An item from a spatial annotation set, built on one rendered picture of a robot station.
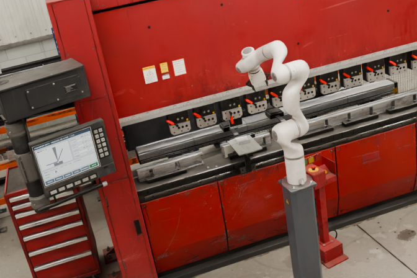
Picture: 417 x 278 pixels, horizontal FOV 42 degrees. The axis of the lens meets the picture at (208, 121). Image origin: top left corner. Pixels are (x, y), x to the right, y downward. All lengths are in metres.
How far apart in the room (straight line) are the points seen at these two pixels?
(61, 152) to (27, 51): 4.61
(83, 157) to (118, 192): 0.55
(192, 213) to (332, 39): 1.67
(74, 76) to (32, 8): 4.55
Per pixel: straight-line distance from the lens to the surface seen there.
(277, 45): 3.13
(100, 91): 3.55
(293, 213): 3.51
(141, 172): 4.05
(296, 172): 3.39
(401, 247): 4.58
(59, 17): 3.43
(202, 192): 4.10
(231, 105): 4.01
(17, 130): 3.34
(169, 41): 3.76
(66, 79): 3.24
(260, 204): 4.32
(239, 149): 3.98
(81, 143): 3.35
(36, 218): 4.30
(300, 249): 3.66
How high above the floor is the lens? 2.76
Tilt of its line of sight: 23 degrees down
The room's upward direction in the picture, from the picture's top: 10 degrees counter-clockwise
